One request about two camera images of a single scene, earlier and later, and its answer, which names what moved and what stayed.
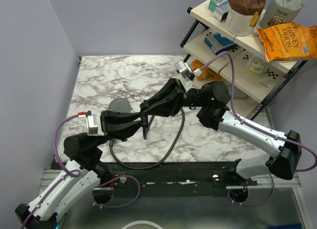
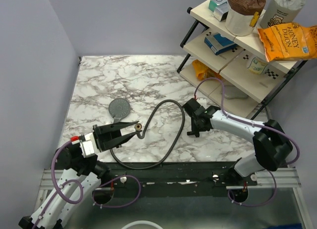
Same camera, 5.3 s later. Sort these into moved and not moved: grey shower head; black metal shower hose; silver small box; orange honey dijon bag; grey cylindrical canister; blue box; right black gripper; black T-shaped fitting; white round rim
Moved: black metal shower hose; right black gripper; black T-shaped fitting
Not moved: silver small box; orange honey dijon bag; white round rim; blue box; grey cylindrical canister; grey shower head
